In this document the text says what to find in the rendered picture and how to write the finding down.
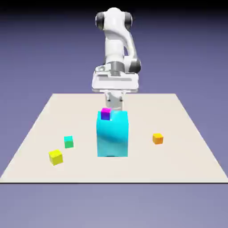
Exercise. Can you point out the small purple cube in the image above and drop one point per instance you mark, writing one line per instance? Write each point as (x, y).
(105, 114)

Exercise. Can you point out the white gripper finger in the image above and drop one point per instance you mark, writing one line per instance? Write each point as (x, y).
(107, 98)
(121, 99)

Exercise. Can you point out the large cyan box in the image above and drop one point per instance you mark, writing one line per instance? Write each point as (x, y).
(112, 135)

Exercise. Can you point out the small yellow cube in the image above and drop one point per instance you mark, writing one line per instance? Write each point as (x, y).
(56, 157)

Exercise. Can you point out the small green cube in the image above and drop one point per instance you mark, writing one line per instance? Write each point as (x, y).
(68, 142)

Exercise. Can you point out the small orange cube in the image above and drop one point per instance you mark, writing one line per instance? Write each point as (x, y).
(157, 138)

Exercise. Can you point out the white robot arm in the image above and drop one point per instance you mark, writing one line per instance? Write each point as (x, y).
(114, 35)

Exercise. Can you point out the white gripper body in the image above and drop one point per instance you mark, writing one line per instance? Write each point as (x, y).
(115, 83)

